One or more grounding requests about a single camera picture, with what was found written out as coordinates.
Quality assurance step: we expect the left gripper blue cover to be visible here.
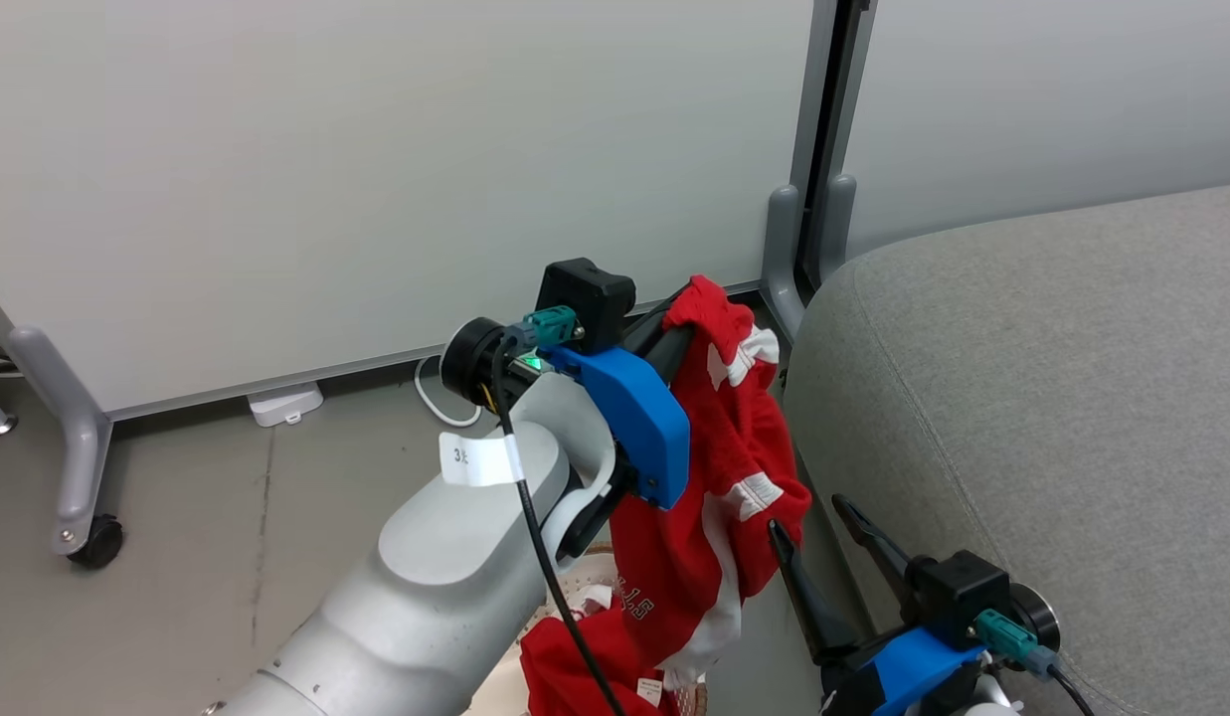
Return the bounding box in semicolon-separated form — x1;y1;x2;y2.
440;298;697;511

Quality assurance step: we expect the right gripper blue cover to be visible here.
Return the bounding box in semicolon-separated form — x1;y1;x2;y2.
768;493;1063;716

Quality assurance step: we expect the red white clothing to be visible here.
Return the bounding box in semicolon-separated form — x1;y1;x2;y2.
520;274;814;716

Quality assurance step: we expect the grey fabric sofa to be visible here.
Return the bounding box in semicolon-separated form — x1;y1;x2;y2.
782;181;1230;716

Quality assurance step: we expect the wide white partition panel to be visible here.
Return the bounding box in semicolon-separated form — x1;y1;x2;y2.
0;0;839;424

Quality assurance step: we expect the white power adapter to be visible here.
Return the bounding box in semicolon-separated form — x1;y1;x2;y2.
246;382;326;430

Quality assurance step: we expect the black caster wheel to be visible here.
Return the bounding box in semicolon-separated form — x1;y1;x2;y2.
68;514;126;571

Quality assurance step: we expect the long grey partition leg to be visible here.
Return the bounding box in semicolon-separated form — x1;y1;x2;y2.
6;324;115;558

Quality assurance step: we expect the teal left camera cable connector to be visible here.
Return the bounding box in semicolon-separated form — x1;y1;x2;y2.
503;305;583;351

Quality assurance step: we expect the teal camera cable connector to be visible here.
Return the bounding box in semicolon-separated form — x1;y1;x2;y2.
972;609;1059;683
503;305;583;351

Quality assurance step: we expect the grey partition foot bracket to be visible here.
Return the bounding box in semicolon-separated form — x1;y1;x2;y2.
816;173;860;271
762;183;810;345

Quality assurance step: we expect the teal right camera cable connector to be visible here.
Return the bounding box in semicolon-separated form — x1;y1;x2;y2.
972;609;1059;683

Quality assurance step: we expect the white paper cable tag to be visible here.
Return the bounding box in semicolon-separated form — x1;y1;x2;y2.
439;431;526;489

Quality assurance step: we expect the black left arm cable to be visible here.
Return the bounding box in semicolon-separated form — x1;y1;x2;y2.
488;336;627;716

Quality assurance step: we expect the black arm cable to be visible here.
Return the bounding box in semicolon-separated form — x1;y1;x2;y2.
1045;664;1099;716
488;336;627;716

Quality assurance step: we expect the white looped floor cable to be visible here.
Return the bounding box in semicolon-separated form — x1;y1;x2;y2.
413;355;483;430

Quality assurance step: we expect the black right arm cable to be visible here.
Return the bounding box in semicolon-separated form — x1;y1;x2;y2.
1045;664;1099;716

